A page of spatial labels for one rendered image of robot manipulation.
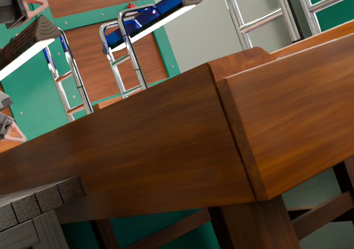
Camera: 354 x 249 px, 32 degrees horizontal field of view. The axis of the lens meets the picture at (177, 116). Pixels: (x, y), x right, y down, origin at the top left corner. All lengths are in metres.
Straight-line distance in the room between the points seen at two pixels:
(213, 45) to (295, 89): 3.45
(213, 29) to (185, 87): 3.49
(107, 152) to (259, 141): 0.35
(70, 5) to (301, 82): 2.09
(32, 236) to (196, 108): 0.43
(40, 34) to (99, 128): 0.84
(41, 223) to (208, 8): 3.36
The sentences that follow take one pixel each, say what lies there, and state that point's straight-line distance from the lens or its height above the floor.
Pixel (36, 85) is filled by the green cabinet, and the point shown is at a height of 1.01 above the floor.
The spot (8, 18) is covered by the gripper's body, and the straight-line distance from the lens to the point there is 1.49.
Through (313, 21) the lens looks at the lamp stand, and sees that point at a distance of 1.59.
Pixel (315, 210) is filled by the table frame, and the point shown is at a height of 0.25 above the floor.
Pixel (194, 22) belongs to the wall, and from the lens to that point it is 4.22.
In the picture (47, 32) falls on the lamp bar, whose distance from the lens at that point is 1.84.
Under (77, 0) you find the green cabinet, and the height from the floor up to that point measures 1.33.
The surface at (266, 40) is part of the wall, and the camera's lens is 4.61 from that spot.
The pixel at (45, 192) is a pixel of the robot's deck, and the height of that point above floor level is 0.66.
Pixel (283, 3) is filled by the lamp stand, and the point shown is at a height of 0.85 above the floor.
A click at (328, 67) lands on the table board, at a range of 0.88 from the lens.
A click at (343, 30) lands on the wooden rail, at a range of 1.15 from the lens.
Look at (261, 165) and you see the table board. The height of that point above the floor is 0.62.
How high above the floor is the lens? 0.72
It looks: 1 degrees down
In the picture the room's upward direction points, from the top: 20 degrees counter-clockwise
